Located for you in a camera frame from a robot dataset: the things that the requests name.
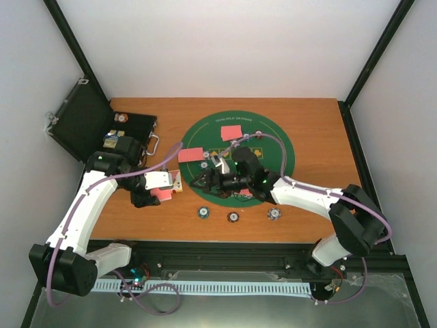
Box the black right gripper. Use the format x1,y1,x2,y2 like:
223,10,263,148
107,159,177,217
189,168,251,200

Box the brown 100 chip stack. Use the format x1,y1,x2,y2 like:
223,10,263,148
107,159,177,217
227,212,240,223

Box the red card seat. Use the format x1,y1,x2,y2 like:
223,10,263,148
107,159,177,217
178,147,204,163
221,125,243,141

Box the purple white chip stack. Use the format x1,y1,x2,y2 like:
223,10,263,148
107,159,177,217
267,208,281,221

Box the blue 50 chip stack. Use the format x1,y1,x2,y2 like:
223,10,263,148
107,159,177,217
197,206,210,219

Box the red card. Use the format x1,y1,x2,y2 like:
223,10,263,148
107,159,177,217
238,189,253,197

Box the red playing card deck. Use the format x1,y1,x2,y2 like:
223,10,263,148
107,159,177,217
150,188,172,202

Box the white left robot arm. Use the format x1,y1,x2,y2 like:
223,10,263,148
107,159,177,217
29,137,183,298

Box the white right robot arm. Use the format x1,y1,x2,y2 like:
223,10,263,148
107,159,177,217
189,147,391,267

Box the round green poker mat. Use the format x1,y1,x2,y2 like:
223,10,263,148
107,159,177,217
179,111,295,208

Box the yellow playing card box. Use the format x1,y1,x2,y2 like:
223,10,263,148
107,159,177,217
169,169,183,193

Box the blue chips in case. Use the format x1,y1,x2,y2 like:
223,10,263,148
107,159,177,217
103,130,125,149

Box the brown chips in case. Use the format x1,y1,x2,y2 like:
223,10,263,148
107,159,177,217
114,113,128,123

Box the black poker chip case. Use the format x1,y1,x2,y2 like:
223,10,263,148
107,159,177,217
46,76,158,163

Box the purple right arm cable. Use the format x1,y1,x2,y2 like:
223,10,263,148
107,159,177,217
218,133,393,305

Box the black aluminium frame rail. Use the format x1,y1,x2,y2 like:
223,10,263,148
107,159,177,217
91,240,409,284

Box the silver case handle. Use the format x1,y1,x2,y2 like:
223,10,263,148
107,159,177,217
146,133,160,156

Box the light blue cable duct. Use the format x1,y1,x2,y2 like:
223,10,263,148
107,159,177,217
91,278,311,298

